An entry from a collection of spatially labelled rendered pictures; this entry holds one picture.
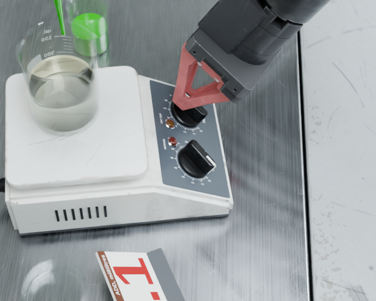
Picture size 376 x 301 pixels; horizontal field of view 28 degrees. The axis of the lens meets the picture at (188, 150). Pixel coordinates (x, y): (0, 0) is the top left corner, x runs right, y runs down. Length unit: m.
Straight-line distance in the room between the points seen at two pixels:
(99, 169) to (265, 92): 0.24
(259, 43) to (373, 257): 0.23
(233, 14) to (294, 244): 0.23
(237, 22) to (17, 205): 0.24
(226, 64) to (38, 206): 0.20
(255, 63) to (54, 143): 0.18
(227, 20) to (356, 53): 0.28
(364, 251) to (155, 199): 0.20
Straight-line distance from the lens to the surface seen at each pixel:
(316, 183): 0.74
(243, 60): 0.63
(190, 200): 0.67
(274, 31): 0.61
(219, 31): 0.62
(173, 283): 0.67
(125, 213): 0.67
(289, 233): 0.71
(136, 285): 0.65
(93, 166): 0.63
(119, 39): 0.84
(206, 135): 0.71
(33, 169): 0.64
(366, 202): 0.74
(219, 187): 0.68
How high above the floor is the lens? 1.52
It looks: 56 degrees down
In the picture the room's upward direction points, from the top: 4 degrees clockwise
